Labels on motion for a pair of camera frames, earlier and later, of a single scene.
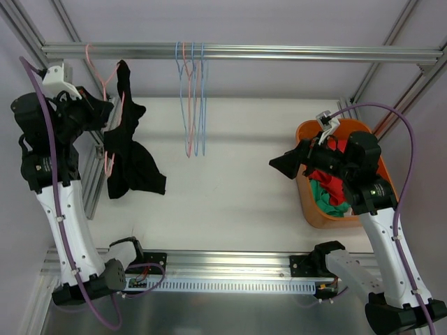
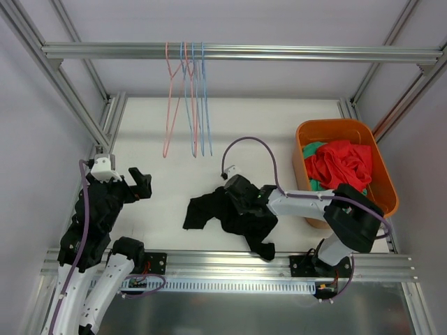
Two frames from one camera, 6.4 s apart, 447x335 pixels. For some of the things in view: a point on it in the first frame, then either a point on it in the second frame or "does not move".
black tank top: x=133 y=169 -> x=254 y=225
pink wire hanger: x=104 y=84 -> x=173 y=100
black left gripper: x=88 y=108 -> x=123 y=188
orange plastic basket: x=314 y=213 does not move
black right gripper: x=306 y=158 -> x=234 y=188
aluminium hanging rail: x=248 y=51 does not move
